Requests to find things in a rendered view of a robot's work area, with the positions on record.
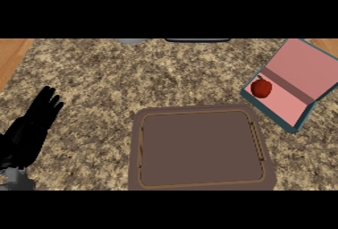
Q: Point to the grey round object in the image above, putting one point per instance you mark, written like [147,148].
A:
[131,40]

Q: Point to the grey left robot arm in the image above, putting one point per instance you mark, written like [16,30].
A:
[14,180]

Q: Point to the pink and teal open box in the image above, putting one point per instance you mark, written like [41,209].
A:
[298,86]

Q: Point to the brown tray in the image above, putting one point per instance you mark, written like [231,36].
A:
[199,149]

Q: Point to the dark flat object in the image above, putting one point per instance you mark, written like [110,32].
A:
[197,40]

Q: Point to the red bell pepper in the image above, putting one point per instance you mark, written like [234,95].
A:
[261,87]

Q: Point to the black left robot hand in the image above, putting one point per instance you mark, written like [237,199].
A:
[31,128]

